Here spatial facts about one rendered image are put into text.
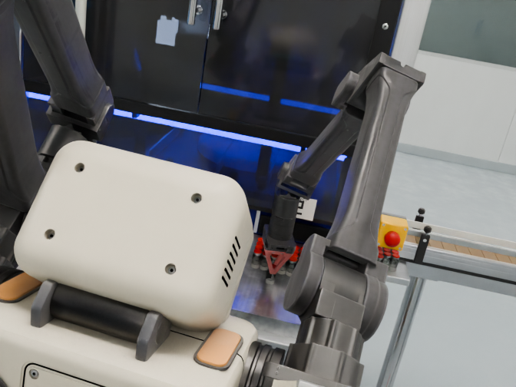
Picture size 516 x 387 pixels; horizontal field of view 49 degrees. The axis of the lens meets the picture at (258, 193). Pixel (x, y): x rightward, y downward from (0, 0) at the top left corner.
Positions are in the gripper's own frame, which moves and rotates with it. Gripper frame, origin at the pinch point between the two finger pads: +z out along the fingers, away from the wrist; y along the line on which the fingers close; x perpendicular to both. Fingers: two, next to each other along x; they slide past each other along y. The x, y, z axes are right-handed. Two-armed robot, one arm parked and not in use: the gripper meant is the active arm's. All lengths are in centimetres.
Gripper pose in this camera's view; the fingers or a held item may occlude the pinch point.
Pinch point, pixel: (272, 269)
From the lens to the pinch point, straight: 138.3
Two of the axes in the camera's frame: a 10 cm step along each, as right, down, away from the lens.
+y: -0.9, -4.0, 9.1
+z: -1.7, 9.1, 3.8
